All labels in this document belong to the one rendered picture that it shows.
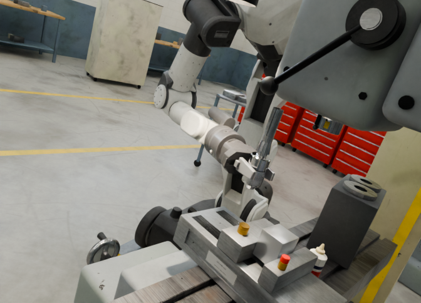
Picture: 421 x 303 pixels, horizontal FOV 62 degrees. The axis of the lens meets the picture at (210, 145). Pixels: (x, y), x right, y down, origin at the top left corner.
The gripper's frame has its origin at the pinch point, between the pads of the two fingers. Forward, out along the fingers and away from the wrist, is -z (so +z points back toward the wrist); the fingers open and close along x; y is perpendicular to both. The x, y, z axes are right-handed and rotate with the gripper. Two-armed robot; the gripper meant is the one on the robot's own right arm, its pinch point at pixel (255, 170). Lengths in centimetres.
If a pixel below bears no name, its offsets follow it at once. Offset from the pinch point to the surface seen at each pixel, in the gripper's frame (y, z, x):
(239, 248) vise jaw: 10.5, -13.4, -9.1
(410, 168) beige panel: 13, 49, 160
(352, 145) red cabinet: 64, 250, 389
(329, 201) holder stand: 6.1, -2.9, 25.8
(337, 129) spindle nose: -16.4, -16.3, -0.3
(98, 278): 40.9, 14.9, -24.3
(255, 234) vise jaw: 9.8, -10.2, -3.3
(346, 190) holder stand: 2.0, -3.6, 29.1
